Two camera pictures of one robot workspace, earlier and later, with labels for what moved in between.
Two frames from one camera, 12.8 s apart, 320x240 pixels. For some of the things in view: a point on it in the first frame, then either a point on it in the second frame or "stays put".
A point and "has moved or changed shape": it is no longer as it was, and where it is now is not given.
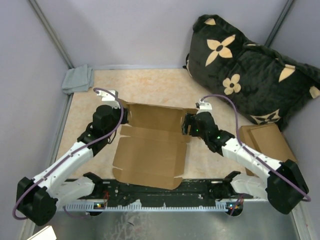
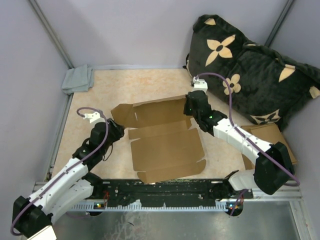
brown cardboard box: (151, 150) has moved or changed shape
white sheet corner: (47, 233) stays put
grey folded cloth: (78, 79) stays put
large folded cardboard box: (266, 140) stays put
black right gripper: (189, 119) to (186, 111)
